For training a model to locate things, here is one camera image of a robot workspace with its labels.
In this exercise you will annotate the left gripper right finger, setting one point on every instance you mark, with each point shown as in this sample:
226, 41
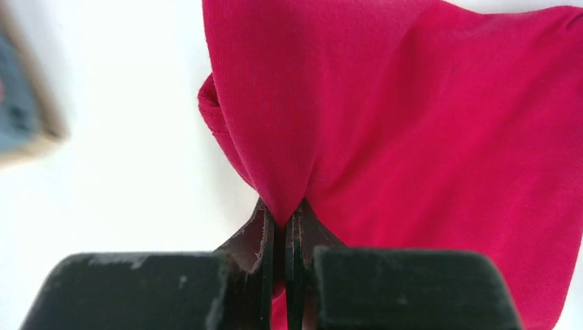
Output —
332, 286

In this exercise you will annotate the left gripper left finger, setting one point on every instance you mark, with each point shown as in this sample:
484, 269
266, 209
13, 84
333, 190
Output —
228, 288

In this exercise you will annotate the red t shirt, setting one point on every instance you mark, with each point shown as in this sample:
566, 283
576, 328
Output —
411, 124

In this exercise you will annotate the tan folded t shirt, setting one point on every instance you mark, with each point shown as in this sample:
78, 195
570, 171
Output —
53, 127

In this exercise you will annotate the blue folded t shirt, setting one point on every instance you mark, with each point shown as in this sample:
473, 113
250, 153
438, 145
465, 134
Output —
20, 115

